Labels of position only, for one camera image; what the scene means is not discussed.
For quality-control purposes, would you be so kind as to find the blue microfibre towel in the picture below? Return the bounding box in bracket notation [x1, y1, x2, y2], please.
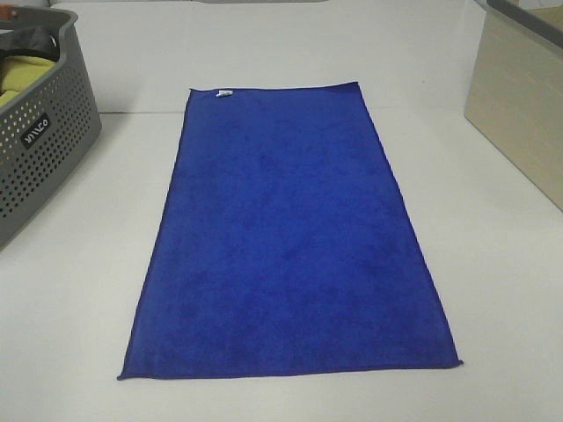
[120, 82, 461, 380]

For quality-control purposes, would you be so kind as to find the grey perforated plastic basket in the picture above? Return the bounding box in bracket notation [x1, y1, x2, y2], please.
[1, 5, 102, 245]

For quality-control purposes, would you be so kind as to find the beige plastic bin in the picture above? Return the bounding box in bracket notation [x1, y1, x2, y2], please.
[464, 1, 562, 207]

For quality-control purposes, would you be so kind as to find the yellow-green towel in basket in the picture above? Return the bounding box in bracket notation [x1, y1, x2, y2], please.
[1, 55, 56, 106]

